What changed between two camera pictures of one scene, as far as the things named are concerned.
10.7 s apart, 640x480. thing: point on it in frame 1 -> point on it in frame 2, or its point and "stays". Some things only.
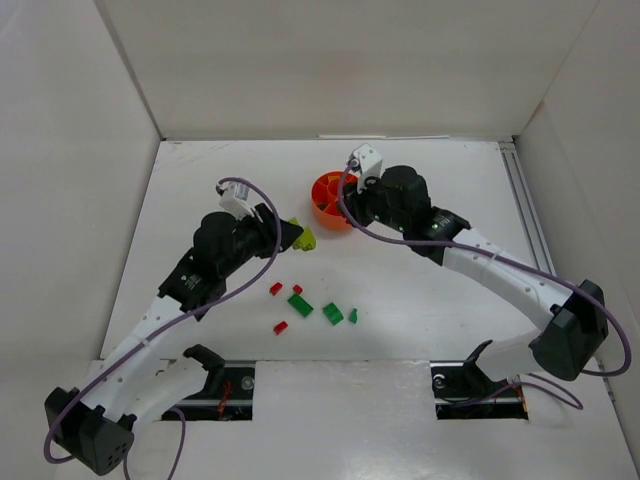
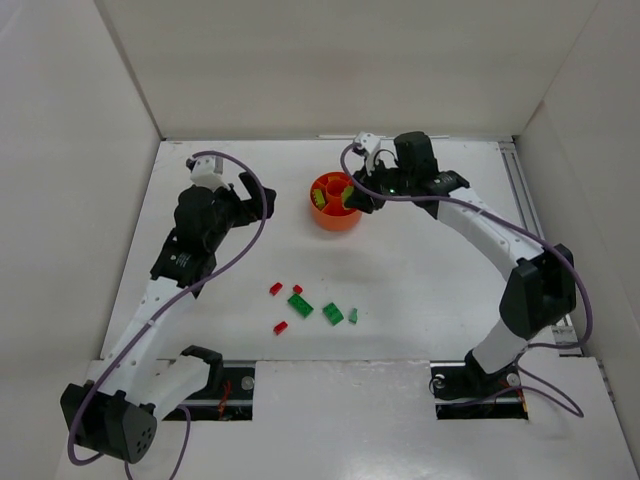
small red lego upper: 275,288 stays
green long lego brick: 300,305 stays
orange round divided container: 326,209 stays
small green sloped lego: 353,316 stays
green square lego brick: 333,313 stays
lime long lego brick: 306,240 -> 319,198
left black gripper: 270,230 -> 245,201
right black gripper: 353,203 -> 364,187
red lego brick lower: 280,328 stays
